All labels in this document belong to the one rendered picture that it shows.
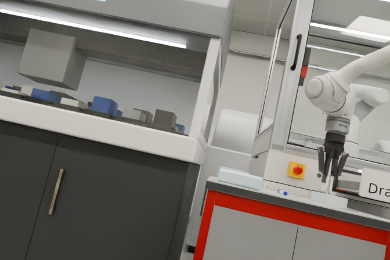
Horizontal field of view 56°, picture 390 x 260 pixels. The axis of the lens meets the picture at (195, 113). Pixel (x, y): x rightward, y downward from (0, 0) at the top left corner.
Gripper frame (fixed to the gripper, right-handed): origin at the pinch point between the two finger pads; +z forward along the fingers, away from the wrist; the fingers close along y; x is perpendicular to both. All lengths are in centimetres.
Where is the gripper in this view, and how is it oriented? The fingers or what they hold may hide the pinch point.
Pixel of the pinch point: (327, 184)
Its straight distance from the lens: 154.2
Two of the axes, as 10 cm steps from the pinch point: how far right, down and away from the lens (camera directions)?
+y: 9.6, 2.3, 1.2
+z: -2.2, 9.7, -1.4
